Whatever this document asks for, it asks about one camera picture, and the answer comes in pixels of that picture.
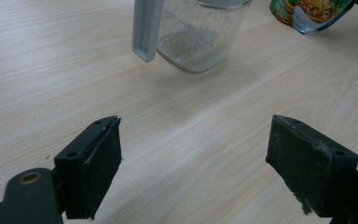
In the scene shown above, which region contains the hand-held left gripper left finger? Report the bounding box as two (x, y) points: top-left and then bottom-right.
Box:
(53, 115), (123, 220)

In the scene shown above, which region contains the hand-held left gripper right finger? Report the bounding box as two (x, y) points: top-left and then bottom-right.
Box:
(265, 114), (358, 218)

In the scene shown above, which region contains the yellow green seasoning pouch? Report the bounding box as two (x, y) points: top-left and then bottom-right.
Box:
(268, 0), (355, 35)

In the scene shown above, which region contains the clear jar with gray lid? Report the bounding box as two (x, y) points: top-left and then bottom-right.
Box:
(131, 0), (254, 74)

